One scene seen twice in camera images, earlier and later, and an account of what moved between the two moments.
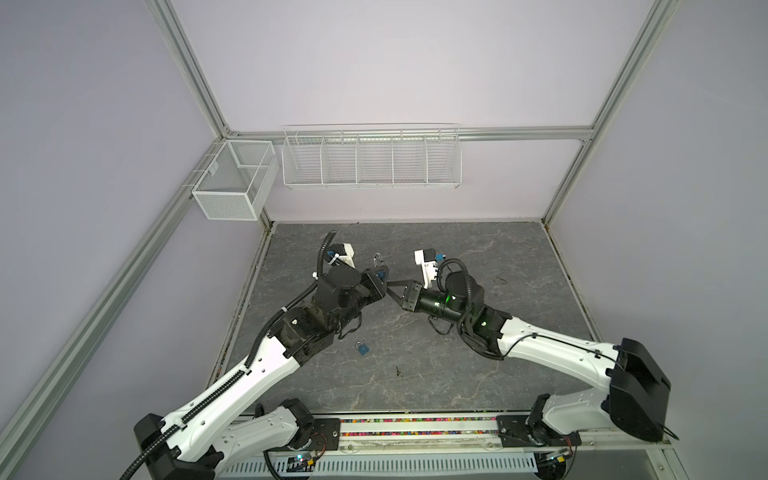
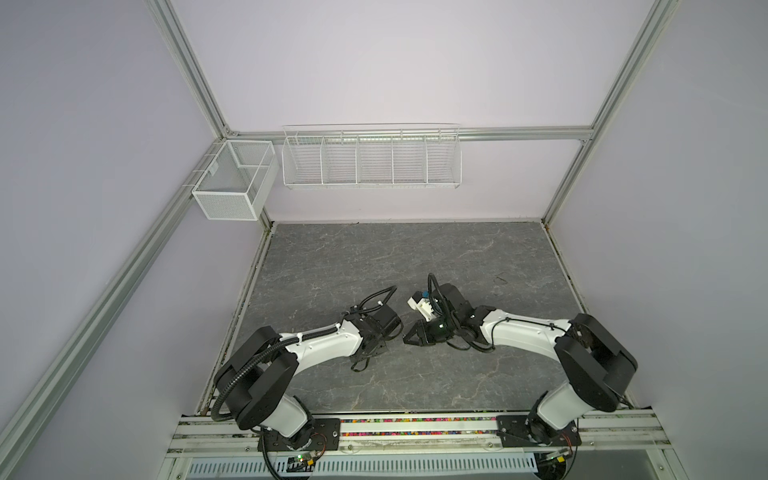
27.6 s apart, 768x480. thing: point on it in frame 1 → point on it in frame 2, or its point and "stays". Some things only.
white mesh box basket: (236, 180) stays
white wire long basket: (372, 156) stays
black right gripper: (411, 301) → (417, 341)
